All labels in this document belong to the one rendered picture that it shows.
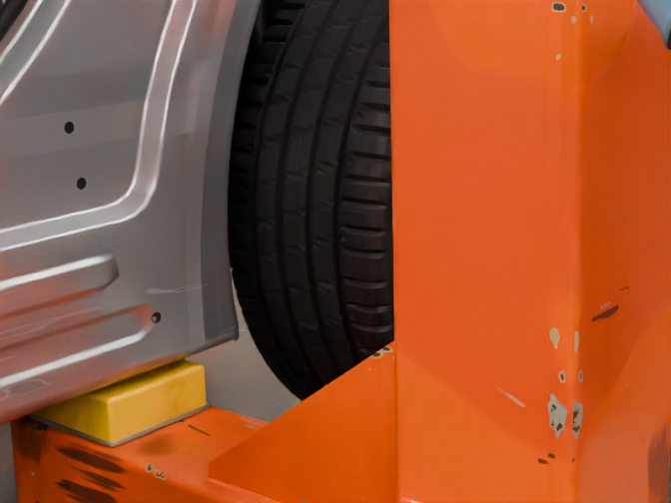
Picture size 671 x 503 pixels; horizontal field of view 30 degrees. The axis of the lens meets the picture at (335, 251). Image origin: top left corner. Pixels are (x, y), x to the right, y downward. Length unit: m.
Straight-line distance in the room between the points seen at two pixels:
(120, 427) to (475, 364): 0.47
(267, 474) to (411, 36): 0.43
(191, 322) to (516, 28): 0.58
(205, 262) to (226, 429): 0.17
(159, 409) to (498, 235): 0.54
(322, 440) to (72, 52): 0.43
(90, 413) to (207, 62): 0.37
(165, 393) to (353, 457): 0.31
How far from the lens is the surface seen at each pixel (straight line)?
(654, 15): 0.78
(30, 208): 1.19
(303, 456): 1.10
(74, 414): 1.31
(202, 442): 1.27
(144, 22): 1.26
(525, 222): 0.87
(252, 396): 3.31
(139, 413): 1.29
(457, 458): 0.96
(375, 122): 1.30
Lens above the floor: 1.17
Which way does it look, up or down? 14 degrees down
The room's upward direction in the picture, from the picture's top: 2 degrees counter-clockwise
